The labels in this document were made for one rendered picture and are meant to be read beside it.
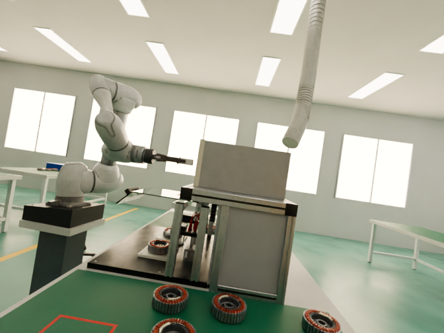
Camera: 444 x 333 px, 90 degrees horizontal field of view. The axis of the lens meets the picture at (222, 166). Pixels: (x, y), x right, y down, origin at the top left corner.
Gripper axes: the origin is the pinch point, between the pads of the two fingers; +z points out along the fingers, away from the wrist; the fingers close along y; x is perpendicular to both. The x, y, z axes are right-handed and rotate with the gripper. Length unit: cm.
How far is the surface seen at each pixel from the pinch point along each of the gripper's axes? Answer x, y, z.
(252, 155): 6.3, 14.5, 30.3
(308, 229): -113, -468, 239
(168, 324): -43, 51, 12
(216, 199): -13.0, 25.6, 18.6
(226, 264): -37, 24, 26
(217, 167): -0.8, 14.5, 16.4
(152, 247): -40.6, 8.8, -7.4
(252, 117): 149, -468, 58
